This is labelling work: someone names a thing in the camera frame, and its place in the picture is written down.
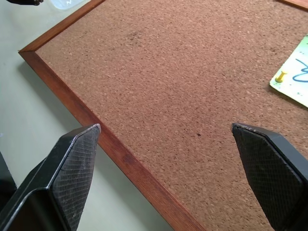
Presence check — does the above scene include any clear plastic container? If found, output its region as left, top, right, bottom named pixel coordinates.
left=50, top=0, right=84, bottom=11

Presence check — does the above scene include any yellow push pin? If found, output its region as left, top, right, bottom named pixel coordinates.
left=275, top=71, right=288, bottom=83

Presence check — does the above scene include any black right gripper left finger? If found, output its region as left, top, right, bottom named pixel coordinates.
left=0, top=124, right=102, bottom=231

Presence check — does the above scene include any yellow-green paper note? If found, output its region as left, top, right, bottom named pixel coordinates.
left=269, top=34, right=308, bottom=108

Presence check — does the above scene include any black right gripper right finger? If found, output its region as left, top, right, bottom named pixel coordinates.
left=231, top=123, right=308, bottom=231

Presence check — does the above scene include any black object at table edge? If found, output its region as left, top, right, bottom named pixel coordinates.
left=6, top=0, right=45, bottom=6

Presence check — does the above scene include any wood-framed cork board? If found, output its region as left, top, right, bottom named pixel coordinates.
left=18, top=0, right=308, bottom=231

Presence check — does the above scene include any dark box beside table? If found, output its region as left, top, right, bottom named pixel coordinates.
left=0, top=151, right=18, bottom=211

